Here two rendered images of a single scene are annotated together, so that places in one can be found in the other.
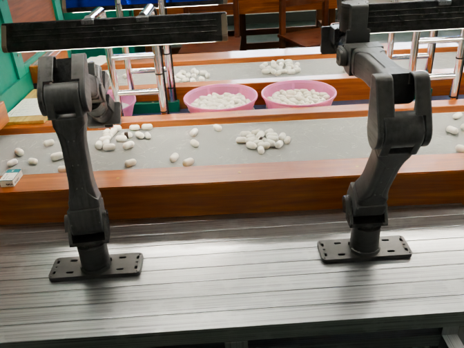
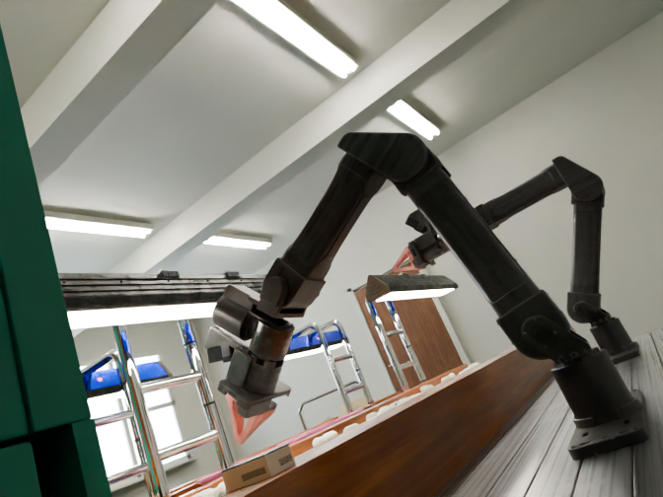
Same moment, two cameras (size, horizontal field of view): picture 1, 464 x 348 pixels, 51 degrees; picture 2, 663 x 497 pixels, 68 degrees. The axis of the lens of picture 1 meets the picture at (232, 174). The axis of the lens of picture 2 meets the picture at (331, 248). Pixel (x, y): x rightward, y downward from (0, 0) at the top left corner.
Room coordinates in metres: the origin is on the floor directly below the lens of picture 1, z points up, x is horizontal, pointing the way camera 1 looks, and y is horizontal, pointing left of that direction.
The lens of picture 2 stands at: (0.75, 0.93, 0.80)
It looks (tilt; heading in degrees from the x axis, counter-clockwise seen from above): 17 degrees up; 298
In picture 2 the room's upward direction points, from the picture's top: 23 degrees counter-clockwise
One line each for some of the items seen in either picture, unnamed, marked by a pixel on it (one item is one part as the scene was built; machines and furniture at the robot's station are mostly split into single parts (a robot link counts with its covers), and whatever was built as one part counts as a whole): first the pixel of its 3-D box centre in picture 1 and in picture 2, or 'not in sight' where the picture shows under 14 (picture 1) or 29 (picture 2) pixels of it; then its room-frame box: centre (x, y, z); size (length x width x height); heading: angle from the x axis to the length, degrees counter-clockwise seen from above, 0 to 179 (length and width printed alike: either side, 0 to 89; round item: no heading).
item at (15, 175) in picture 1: (11, 177); (257, 467); (1.11, 0.57, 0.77); 0.06 x 0.04 x 0.02; 179
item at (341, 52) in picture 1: (355, 32); not in sight; (1.03, -0.28, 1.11); 0.12 x 0.09 x 0.12; 1
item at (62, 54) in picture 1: (50, 63); not in sight; (2.00, 0.73, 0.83); 0.30 x 0.06 x 0.07; 179
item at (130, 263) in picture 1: (94, 254); (593, 389); (0.85, 0.31, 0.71); 0.20 x 0.07 x 0.08; 91
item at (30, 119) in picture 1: (38, 104); not in sight; (1.66, 0.68, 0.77); 0.33 x 0.15 x 0.01; 179
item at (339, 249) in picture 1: (364, 236); (612, 338); (0.86, -0.29, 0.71); 0.20 x 0.07 x 0.08; 91
